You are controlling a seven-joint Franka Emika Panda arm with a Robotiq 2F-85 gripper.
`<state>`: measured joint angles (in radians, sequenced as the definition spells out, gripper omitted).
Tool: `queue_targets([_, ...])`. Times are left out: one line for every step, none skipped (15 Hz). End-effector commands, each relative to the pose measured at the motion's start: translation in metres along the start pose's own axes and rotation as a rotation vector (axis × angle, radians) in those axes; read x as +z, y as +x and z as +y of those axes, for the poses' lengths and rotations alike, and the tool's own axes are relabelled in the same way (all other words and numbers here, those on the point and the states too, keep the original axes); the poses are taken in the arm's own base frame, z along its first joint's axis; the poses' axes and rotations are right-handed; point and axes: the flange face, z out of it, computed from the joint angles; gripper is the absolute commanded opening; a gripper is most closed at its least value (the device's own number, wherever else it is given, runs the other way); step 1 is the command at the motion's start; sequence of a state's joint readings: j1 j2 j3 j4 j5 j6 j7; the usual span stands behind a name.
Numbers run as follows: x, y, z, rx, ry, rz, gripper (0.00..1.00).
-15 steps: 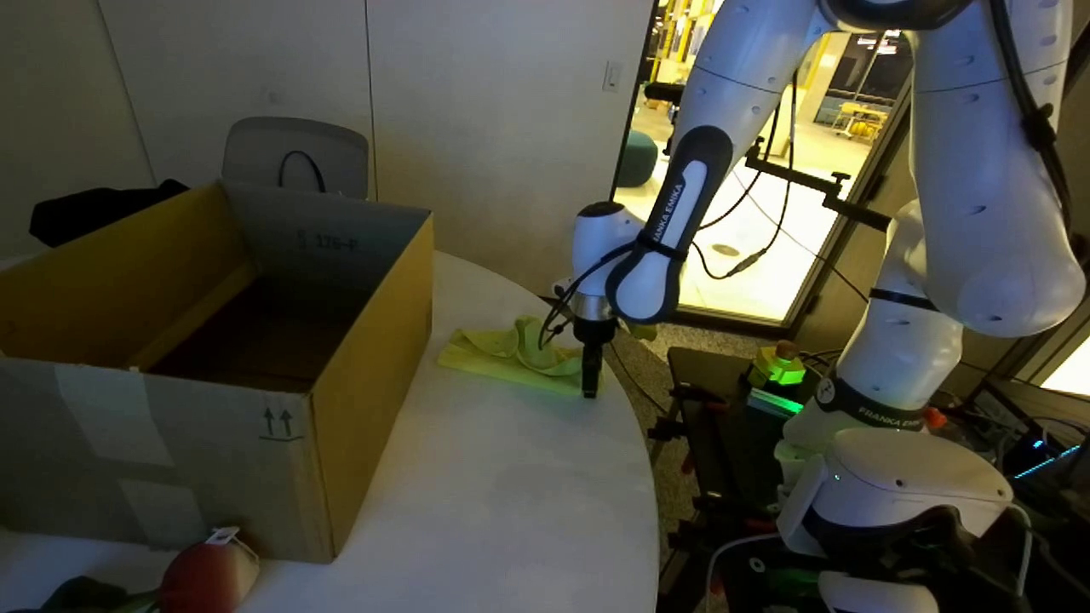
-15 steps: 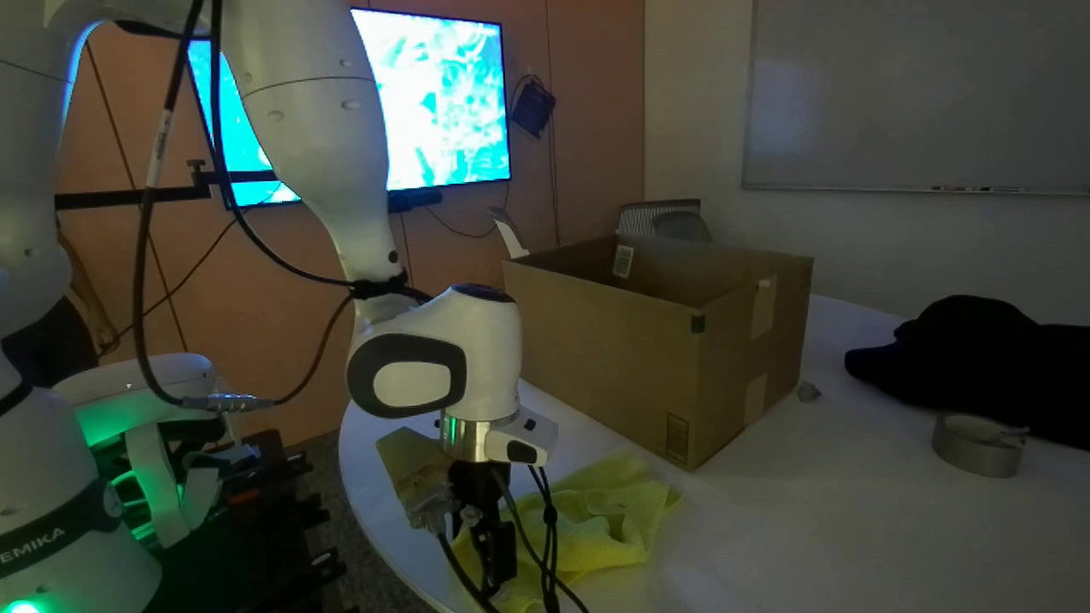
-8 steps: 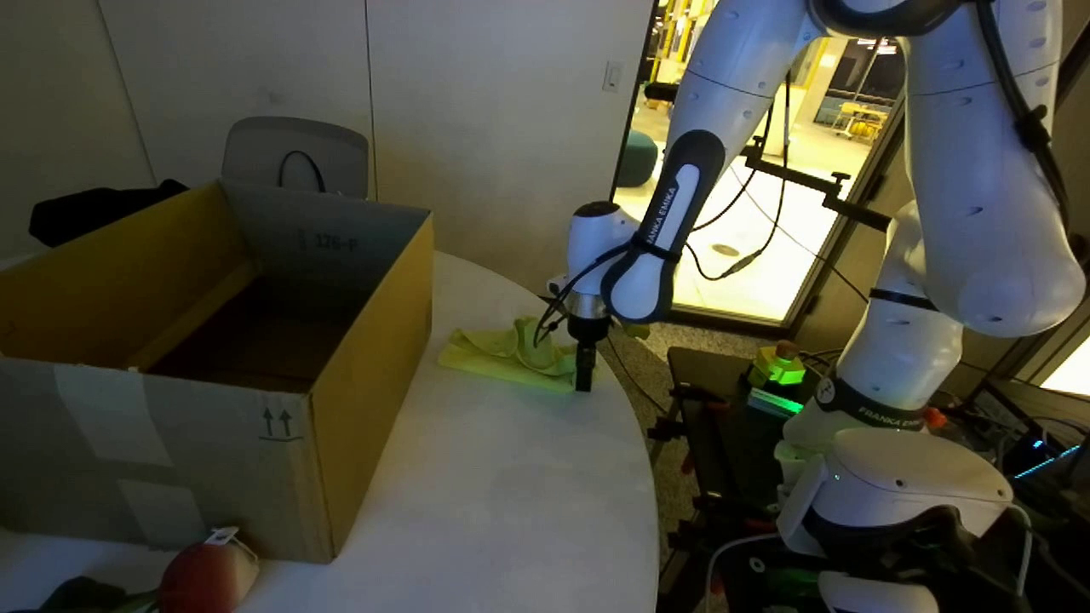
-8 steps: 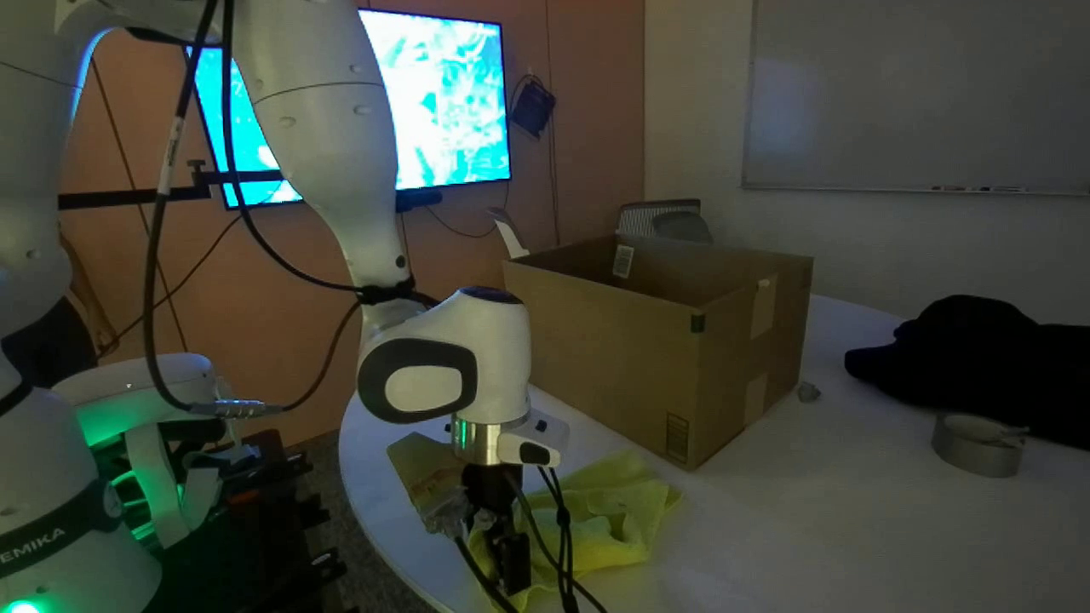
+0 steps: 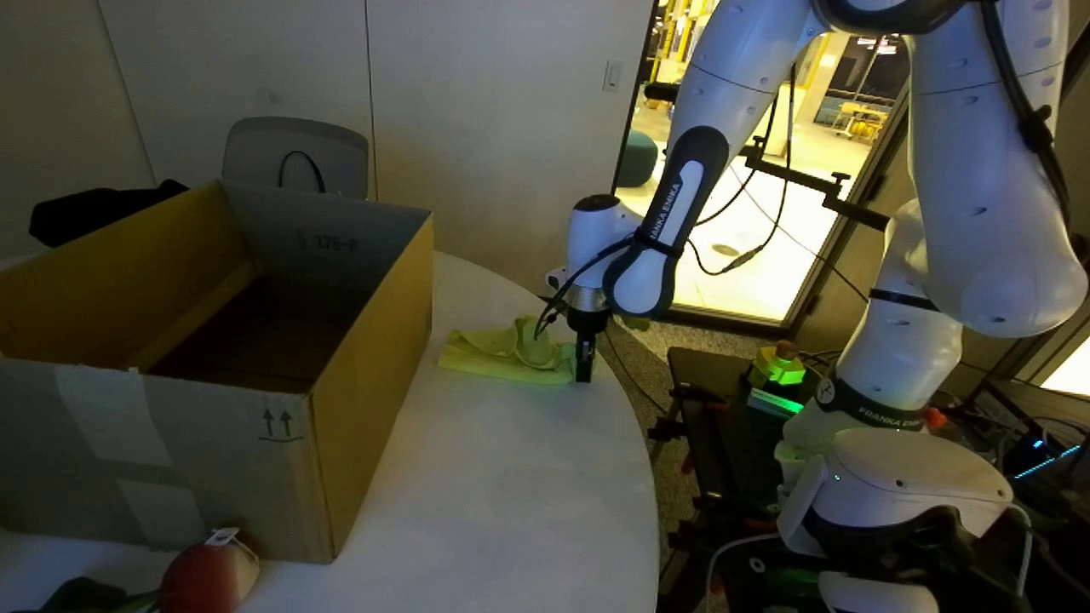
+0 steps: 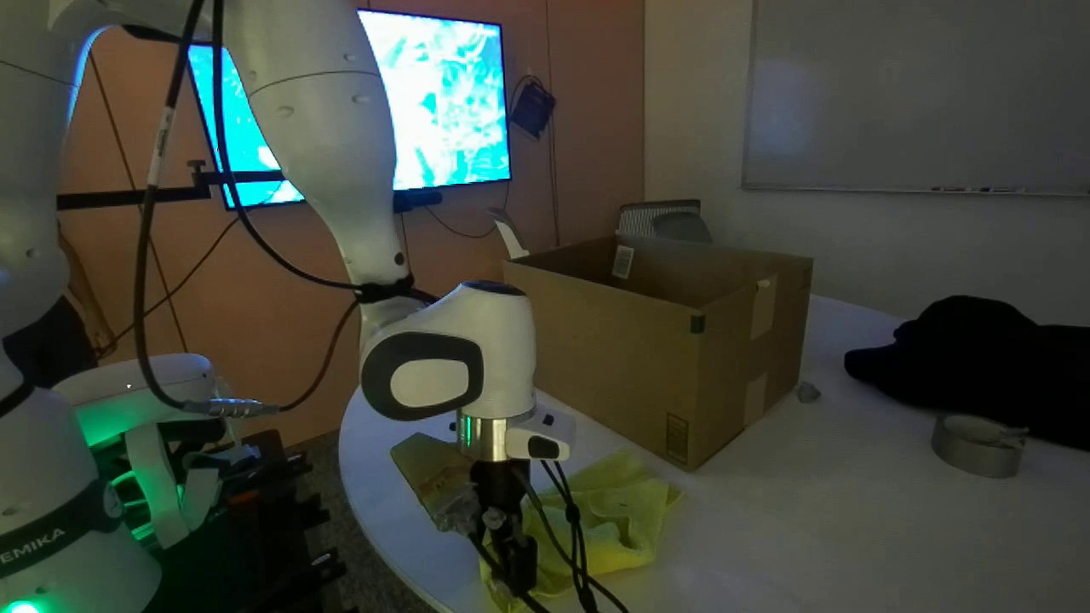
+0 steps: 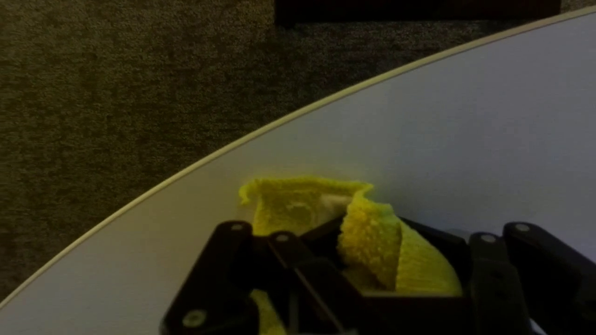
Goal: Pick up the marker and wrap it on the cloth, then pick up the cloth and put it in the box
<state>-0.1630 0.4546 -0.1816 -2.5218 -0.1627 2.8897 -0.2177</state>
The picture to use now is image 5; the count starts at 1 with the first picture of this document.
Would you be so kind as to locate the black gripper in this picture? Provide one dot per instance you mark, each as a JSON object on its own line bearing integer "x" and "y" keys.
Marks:
{"x": 583, "y": 323}

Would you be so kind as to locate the yellow cloth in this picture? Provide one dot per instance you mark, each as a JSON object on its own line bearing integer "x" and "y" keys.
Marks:
{"x": 489, "y": 352}

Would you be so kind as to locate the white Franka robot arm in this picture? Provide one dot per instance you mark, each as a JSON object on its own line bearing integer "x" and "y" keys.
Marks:
{"x": 989, "y": 171}

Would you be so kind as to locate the open cardboard box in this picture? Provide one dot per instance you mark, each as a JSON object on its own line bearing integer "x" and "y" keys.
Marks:
{"x": 362, "y": 388}

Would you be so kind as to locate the green lit control device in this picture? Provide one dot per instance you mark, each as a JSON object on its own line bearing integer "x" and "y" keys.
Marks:
{"x": 779, "y": 380}

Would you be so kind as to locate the teal round stool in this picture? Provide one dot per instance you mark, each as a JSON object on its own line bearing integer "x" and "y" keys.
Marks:
{"x": 636, "y": 157}

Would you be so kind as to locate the gray chair back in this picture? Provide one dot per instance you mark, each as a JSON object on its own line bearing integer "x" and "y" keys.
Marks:
{"x": 260, "y": 154}

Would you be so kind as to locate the red round toy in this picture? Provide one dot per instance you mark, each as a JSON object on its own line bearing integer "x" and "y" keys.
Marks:
{"x": 206, "y": 580}

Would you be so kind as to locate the black jacket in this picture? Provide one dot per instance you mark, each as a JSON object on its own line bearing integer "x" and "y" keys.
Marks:
{"x": 91, "y": 208}

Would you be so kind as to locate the dark green object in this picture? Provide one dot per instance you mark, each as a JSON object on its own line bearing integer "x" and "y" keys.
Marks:
{"x": 88, "y": 598}

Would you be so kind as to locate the black stereo camera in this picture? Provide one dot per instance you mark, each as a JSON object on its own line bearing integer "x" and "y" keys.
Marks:
{"x": 663, "y": 94}

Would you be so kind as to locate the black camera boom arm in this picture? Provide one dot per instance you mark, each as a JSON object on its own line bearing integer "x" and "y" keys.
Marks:
{"x": 805, "y": 180}

